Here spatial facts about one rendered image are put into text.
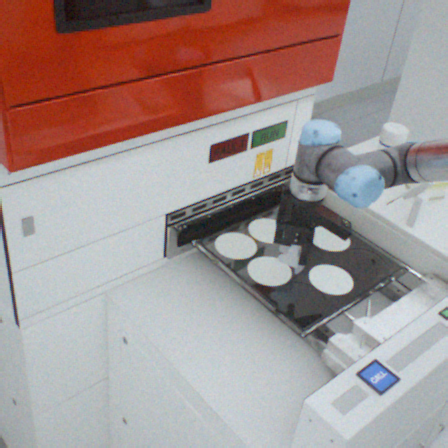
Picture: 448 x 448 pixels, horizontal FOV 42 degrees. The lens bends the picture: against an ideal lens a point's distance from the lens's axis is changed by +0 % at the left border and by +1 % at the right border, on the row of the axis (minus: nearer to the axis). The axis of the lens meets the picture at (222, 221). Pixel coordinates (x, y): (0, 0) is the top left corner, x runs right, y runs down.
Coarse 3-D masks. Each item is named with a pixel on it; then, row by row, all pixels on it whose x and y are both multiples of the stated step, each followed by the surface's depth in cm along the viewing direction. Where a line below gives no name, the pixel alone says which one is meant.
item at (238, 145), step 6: (240, 138) 136; (246, 138) 138; (222, 144) 133; (228, 144) 135; (234, 144) 136; (240, 144) 138; (246, 144) 139; (216, 150) 133; (222, 150) 134; (228, 150) 136; (234, 150) 137; (240, 150) 139; (216, 156) 134; (222, 156) 135
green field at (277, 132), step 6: (276, 126) 143; (282, 126) 145; (258, 132) 140; (264, 132) 141; (270, 132) 143; (276, 132) 144; (282, 132) 146; (258, 138) 141; (264, 138) 142; (270, 138) 144; (276, 138) 145; (258, 144) 142
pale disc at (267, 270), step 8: (256, 264) 134; (264, 264) 134; (272, 264) 134; (280, 264) 135; (256, 272) 132; (264, 272) 132; (272, 272) 132; (280, 272) 132; (288, 272) 133; (256, 280) 130; (264, 280) 130; (272, 280) 130; (280, 280) 130
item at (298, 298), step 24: (264, 216) 150; (360, 240) 145; (240, 264) 133; (312, 264) 136; (336, 264) 137; (360, 264) 138; (384, 264) 139; (264, 288) 128; (288, 288) 129; (312, 288) 129; (360, 288) 131; (288, 312) 122; (312, 312) 123
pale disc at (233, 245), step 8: (216, 240) 140; (224, 240) 140; (232, 240) 140; (240, 240) 141; (248, 240) 141; (224, 248) 138; (232, 248) 138; (240, 248) 138; (248, 248) 139; (256, 248) 139; (232, 256) 136; (240, 256) 136; (248, 256) 136
